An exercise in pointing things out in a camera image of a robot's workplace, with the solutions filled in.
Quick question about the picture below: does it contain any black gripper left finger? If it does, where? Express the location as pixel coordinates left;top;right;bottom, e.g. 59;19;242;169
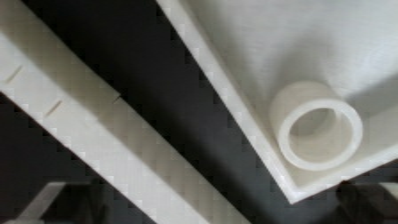
11;182;111;224

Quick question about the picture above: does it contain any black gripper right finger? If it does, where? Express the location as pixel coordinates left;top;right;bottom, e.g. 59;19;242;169
337;181;398;224

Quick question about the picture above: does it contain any white square tabletop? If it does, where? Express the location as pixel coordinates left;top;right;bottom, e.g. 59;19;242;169
157;0;398;202

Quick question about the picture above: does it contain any white U-shaped fence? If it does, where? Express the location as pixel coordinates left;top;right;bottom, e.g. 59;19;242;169
0;0;251;224

